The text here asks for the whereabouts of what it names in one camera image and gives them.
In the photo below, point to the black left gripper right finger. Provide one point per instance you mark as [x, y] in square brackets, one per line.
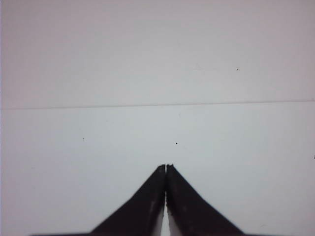
[189, 214]

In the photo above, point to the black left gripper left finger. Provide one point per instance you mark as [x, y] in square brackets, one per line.
[139, 215]

